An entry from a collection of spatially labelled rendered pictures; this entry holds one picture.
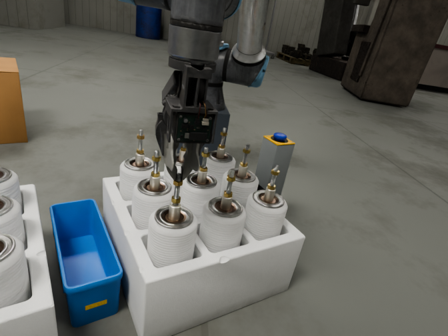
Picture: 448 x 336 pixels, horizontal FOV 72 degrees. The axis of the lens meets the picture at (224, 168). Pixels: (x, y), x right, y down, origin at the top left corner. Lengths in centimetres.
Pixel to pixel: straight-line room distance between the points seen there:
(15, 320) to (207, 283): 32
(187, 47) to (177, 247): 35
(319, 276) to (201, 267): 44
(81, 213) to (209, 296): 43
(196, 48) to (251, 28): 58
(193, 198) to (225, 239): 13
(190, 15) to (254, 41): 61
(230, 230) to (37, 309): 35
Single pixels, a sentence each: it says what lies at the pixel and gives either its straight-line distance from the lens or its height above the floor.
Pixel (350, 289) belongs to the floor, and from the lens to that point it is 98.
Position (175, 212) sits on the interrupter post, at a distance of 60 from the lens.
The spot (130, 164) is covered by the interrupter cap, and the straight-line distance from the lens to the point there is 80.
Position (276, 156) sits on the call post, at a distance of 91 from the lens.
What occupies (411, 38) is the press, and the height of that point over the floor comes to 73.
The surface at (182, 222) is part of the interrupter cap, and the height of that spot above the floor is 25.
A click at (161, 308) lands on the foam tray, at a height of 10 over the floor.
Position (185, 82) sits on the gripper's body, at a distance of 44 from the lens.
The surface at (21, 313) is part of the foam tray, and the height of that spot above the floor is 18.
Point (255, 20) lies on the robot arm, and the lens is 101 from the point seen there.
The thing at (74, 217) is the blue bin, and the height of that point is 7.
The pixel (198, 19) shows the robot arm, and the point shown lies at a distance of 45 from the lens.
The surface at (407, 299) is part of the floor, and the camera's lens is 105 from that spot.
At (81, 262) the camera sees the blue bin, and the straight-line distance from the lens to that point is 89.
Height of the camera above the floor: 61
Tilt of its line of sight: 26 degrees down
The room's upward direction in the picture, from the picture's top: 10 degrees clockwise
